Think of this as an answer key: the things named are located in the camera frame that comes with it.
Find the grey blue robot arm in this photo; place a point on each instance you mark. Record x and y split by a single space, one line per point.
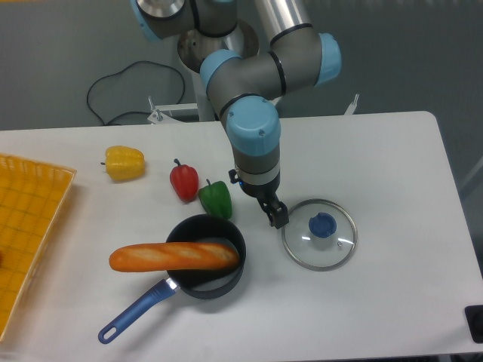
241 88

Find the glass pot lid blue knob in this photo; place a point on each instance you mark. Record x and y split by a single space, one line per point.
320 236

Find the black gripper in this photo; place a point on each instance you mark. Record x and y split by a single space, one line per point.
263 187

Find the black device at table edge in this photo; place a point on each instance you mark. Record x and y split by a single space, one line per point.
474 317

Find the toy baguette bread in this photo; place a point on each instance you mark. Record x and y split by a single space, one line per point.
174 256

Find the white table bracket right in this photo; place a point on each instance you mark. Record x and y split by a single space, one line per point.
351 108

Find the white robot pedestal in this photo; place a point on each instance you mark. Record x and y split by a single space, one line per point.
198 52

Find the dark saucepan blue handle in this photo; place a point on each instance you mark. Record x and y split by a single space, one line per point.
200 284

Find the green toy bell pepper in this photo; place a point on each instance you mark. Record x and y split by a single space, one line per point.
216 199

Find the red toy bell pepper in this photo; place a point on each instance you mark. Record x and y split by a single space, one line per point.
185 181

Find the yellow plastic basket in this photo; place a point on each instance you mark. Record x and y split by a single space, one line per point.
32 195

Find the yellow toy bell pepper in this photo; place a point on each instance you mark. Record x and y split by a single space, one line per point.
123 163

